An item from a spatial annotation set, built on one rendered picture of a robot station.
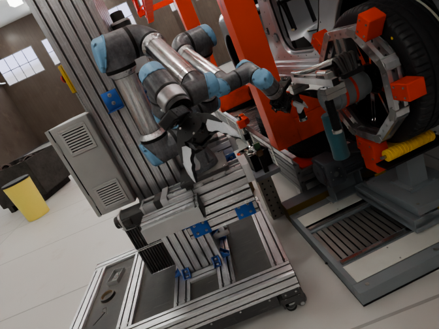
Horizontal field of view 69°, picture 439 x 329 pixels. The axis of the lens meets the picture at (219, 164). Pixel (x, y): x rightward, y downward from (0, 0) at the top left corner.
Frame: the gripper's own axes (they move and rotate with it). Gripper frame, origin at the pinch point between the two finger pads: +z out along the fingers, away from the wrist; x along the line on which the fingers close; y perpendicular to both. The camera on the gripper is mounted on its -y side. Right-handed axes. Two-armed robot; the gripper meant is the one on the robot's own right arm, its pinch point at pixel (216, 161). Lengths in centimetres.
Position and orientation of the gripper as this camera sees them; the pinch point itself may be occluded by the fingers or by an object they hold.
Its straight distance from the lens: 72.2
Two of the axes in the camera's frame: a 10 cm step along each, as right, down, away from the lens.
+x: -6.8, 6.8, 2.8
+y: 4.8, 1.1, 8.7
